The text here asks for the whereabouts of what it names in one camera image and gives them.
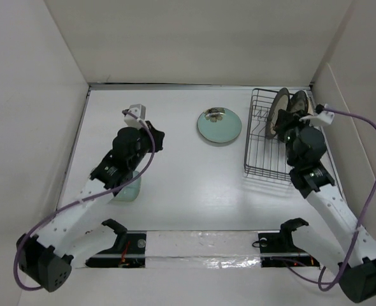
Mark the brown rim cream plate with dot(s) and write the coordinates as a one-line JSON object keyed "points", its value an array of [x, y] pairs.
{"points": [[280, 102]]}

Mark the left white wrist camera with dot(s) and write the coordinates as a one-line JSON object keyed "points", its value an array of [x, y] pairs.
{"points": [[134, 116]]}

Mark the white foil tape strip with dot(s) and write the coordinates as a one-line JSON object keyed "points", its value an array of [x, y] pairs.
{"points": [[201, 249]]}

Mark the pale green square plate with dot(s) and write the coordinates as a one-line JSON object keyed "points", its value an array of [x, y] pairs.
{"points": [[130, 192]]}

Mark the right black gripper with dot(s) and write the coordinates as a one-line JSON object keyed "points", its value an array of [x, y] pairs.
{"points": [[286, 118]]}

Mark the striped rim cream plate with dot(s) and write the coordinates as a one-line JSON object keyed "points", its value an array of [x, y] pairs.
{"points": [[298, 103]]}

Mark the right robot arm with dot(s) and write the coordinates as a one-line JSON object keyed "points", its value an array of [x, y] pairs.
{"points": [[353, 259]]}

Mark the dark wire dish rack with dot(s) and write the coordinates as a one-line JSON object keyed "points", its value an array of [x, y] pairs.
{"points": [[264, 159]]}

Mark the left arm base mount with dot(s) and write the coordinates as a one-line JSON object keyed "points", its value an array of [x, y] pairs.
{"points": [[127, 252]]}

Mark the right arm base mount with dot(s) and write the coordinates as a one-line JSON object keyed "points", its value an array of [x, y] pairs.
{"points": [[277, 250]]}

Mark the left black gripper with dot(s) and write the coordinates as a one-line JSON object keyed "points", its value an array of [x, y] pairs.
{"points": [[158, 136]]}

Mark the teal flower plate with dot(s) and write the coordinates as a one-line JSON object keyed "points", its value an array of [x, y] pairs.
{"points": [[219, 125]]}

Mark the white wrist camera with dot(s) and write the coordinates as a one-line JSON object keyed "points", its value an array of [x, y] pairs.
{"points": [[134, 116], [320, 118]]}

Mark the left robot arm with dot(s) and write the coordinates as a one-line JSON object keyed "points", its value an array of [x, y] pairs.
{"points": [[68, 237]]}

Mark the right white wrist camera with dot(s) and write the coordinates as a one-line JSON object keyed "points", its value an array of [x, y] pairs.
{"points": [[320, 118]]}

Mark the cream bird branch plate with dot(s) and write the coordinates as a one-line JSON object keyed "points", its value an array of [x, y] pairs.
{"points": [[310, 109]]}

